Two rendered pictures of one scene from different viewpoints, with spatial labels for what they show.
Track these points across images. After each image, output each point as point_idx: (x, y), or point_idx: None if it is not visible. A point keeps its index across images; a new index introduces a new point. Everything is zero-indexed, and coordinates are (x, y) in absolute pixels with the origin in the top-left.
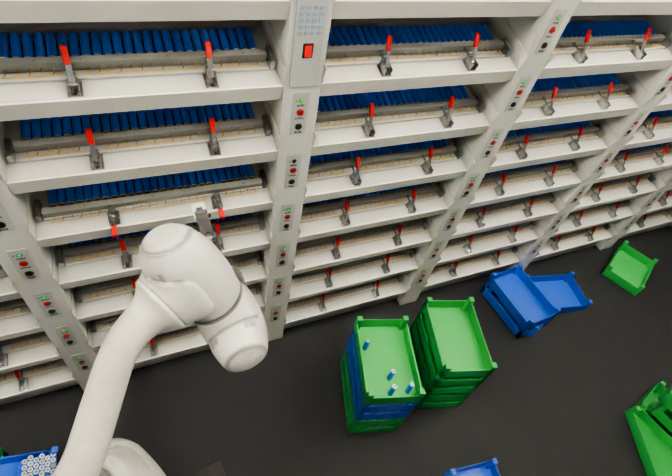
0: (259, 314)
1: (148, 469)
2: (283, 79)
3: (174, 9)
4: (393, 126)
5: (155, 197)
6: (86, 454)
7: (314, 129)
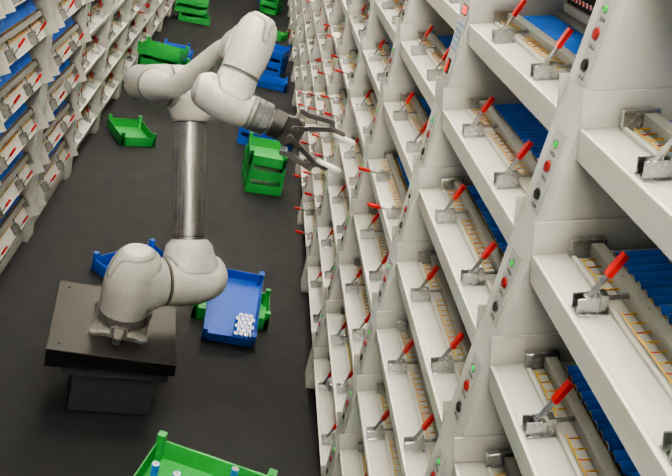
0: (221, 87)
1: (188, 271)
2: (436, 89)
3: (441, 5)
4: (457, 238)
5: (398, 185)
6: (180, 69)
7: (427, 168)
